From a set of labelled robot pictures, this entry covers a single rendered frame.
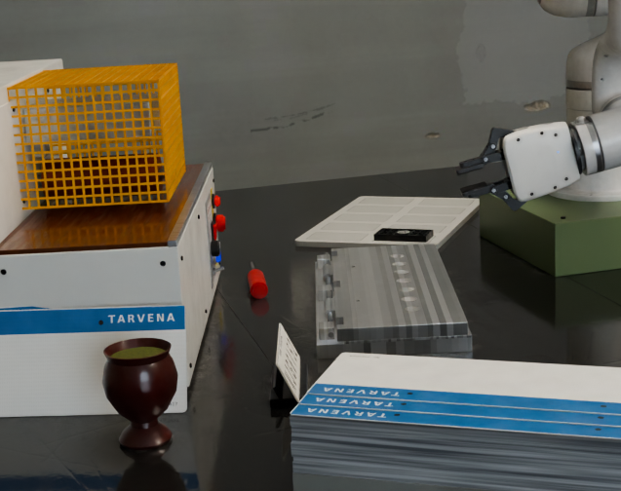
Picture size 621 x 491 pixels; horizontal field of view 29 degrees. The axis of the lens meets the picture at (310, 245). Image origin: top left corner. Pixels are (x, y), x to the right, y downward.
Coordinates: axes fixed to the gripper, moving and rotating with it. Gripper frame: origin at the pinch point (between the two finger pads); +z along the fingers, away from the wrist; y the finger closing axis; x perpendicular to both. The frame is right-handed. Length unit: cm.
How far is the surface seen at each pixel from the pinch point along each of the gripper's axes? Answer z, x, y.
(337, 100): 19, 226, 12
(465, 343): 8.0, -21.9, 16.6
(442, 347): 11.1, -21.9, 16.3
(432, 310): 11.0, -15.8, 12.9
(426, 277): 10.2, 1.2, 13.1
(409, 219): 9, 54, 16
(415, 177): 5, 102, 19
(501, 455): 9, -71, 11
